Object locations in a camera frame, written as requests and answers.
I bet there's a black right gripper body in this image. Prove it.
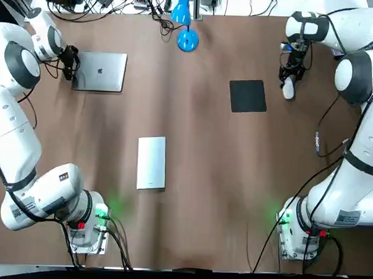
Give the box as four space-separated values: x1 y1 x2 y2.
286 43 309 71

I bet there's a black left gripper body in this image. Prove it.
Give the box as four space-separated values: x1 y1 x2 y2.
59 45 81 70

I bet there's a white computer mouse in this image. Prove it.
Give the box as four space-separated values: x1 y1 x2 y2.
282 75 296 100

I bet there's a silver laptop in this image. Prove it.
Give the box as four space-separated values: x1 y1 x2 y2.
70 50 128 93

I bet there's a black mouse pad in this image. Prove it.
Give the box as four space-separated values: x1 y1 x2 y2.
228 78 268 115

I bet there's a blue desk lamp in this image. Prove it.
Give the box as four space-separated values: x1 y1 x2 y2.
169 0 201 54

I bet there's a grey usb hub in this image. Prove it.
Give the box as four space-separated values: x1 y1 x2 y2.
133 0 172 10

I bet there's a flat silver box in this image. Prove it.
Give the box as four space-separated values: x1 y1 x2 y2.
136 135 168 192

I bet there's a black lamp cable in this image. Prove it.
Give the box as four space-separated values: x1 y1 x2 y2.
149 5 188 39

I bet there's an aluminium frame post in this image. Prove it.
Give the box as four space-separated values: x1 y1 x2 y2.
192 0 204 21

